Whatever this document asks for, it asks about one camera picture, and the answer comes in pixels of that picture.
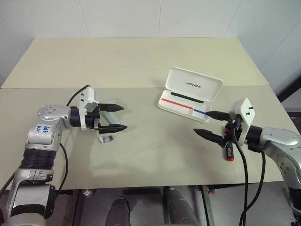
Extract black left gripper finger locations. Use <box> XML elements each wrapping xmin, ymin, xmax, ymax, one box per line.
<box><xmin>98</xmin><ymin>124</ymin><xmax>128</xmax><ymax>133</ymax></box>
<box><xmin>99</xmin><ymin>103</ymin><xmax>125</xmax><ymax>113</ymax></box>

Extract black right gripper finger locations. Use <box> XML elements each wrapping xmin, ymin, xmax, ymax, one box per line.
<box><xmin>205</xmin><ymin>110</ymin><xmax>231</xmax><ymax>121</ymax></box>
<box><xmin>193</xmin><ymin>128</ymin><xmax>224</xmax><ymax>148</ymax></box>

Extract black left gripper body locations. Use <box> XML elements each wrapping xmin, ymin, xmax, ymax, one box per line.
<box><xmin>85</xmin><ymin>104</ymin><xmax>104</xmax><ymax>131</ymax></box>

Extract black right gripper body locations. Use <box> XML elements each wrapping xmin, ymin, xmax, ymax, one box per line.
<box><xmin>221</xmin><ymin>115</ymin><xmax>243</xmax><ymax>151</ymax></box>

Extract white hinged pencil case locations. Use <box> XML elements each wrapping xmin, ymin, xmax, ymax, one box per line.
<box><xmin>157</xmin><ymin>66</ymin><xmax>225</xmax><ymax>123</ymax></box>

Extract pale green eraser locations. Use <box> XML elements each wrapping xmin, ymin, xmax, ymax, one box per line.
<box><xmin>104</xmin><ymin>112</ymin><xmax>119</xmax><ymax>125</ymax></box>

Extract black marker with red cap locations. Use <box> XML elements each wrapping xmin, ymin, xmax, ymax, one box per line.
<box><xmin>224</xmin><ymin>142</ymin><xmax>235</xmax><ymax>162</ymax></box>

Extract black pen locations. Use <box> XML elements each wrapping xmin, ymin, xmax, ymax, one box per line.
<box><xmin>171</xmin><ymin>92</ymin><xmax>204</xmax><ymax>104</ymax></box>

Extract red pen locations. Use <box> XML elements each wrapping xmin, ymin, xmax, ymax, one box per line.
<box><xmin>160</xmin><ymin>98</ymin><xmax>194</xmax><ymax>110</ymax></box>

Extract metal table leg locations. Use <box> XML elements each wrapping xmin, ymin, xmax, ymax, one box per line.
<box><xmin>200</xmin><ymin>185</ymin><xmax>212</xmax><ymax>226</ymax></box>

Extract dark rounded shape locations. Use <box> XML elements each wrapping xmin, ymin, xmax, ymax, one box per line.
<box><xmin>163</xmin><ymin>186</ymin><xmax>196</xmax><ymax>226</ymax></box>
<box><xmin>110</xmin><ymin>196</ymin><xmax>131</xmax><ymax>226</ymax></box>

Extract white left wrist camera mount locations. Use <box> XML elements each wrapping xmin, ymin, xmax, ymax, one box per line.
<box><xmin>79</xmin><ymin>85</ymin><xmax>100</xmax><ymax>130</ymax></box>

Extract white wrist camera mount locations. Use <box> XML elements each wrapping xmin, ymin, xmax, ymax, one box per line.
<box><xmin>79</xmin><ymin>85</ymin><xmax>100</xmax><ymax>130</ymax></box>
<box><xmin>229</xmin><ymin>97</ymin><xmax>257</xmax><ymax>145</ymax></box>

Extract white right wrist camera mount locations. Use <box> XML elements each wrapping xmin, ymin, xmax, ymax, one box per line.
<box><xmin>229</xmin><ymin>97</ymin><xmax>257</xmax><ymax>145</ymax></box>

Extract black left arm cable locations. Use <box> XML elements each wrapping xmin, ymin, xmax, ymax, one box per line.
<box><xmin>0</xmin><ymin>84</ymin><xmax>92</xmax><ymax>196</ymax></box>

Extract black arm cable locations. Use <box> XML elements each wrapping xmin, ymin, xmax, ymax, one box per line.
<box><xmin>231</xmin><ymin>119</ymin><xmax>267</xmax><ymax>226</ymax></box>
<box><xmin>0</xmin><ymin>84</ymin><xmax>92</xmax><ymax>196</ymax></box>

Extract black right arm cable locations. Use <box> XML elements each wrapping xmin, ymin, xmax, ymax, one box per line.
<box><xmin>231</xmin><ymin>119</ymin><xmax>267</xmax><ymax>226</ymax></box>

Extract black metal frame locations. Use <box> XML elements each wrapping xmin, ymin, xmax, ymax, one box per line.
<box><xmin>276</xmin><ymin>72</ymin><xmax>301</xmax><ymax>118</ymax></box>

